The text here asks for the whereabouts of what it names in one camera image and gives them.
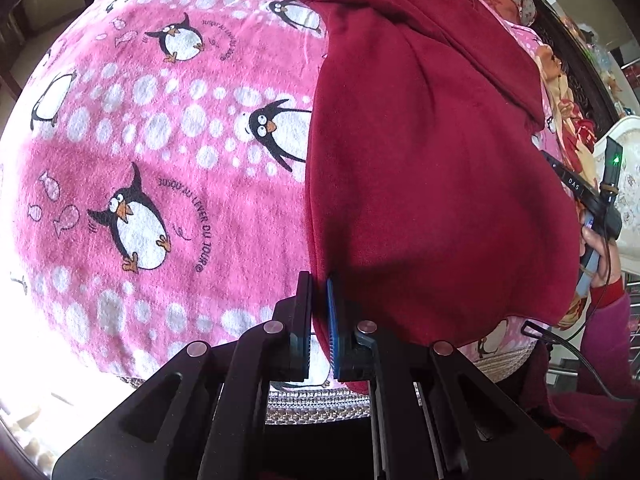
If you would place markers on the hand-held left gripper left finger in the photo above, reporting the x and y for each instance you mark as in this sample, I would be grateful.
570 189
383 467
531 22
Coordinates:
302 310

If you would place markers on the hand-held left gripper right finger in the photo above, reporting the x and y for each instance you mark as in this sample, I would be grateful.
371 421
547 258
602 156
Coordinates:
334 325

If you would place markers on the dark red garment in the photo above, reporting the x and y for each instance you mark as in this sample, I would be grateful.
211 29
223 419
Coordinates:
425 160

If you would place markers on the person's right forearm pink sleeve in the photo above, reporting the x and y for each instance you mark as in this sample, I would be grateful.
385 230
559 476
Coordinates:
616 332

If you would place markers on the person's right hand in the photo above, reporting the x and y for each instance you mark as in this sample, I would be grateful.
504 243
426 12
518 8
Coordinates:
597 247

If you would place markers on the white ornate furniture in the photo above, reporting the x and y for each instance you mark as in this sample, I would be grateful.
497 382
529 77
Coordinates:
631 175

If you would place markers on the woven bed mat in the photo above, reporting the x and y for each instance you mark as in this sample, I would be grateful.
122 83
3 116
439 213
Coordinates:
320 403

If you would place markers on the floral patterned quilt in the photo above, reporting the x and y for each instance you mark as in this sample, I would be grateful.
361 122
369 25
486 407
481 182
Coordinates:
570 125

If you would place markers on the dark wooden headboard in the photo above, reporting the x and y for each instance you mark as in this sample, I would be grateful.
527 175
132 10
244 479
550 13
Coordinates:
575 60

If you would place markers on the pink penguin print blanket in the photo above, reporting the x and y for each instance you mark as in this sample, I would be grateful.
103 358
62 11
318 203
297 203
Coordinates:
175 135

